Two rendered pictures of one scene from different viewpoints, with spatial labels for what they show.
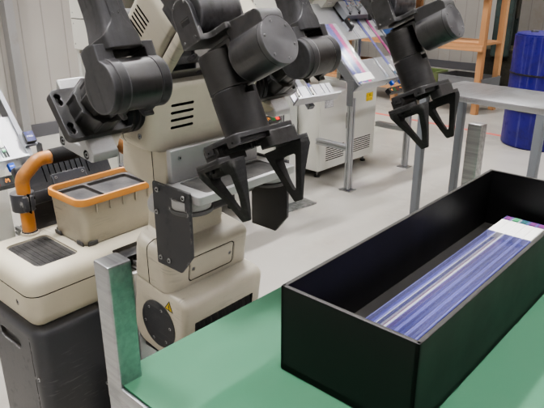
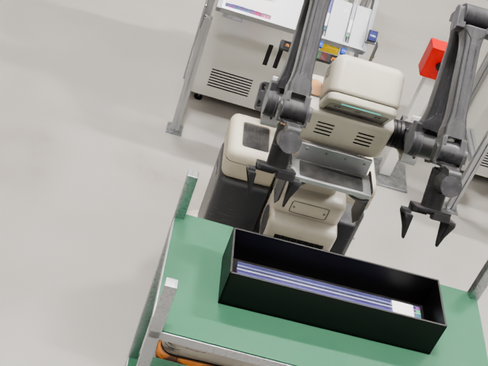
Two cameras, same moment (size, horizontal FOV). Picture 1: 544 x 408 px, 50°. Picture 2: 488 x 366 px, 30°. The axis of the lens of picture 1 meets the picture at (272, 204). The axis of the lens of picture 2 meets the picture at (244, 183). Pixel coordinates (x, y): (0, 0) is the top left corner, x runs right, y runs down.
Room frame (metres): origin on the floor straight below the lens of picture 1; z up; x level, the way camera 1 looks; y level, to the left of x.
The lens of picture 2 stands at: (-0.86, -1.13, 2.55)
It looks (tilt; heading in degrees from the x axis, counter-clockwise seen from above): 36 degrees down; 38
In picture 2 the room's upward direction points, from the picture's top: 21 degrees clockwise
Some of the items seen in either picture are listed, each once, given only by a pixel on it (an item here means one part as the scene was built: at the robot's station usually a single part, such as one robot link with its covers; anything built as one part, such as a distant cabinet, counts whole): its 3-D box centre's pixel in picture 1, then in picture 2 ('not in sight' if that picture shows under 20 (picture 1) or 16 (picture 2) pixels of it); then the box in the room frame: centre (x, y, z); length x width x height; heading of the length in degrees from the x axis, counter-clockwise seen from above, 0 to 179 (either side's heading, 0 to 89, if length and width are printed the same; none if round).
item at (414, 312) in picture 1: (459, 282); (328, 298); (0.73, -0.26, 0.98); 0.51 x 0.07 x 0.03; 138
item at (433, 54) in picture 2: not in sight; (412, 112); (2.65, 0.81, 0.39); 0.24 x 0.24 x 0.78; 47
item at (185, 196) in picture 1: (221, 194); (325, 181); (1.06, 0.10, 0.99); 0.28 x 0.16 x 0.22; 138
